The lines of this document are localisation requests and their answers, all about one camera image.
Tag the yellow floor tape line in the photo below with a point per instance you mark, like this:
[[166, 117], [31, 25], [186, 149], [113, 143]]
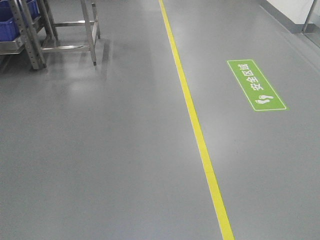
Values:
[[211, 178]]

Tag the blue bin on rack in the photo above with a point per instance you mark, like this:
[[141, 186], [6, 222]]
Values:
[[8, 28]]

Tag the perforated steel shelving rack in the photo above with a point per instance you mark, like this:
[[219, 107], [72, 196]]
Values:
[[28, 39]]

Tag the steel table leg frame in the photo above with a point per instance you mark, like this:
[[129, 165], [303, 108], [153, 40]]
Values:
[[71, 36]]

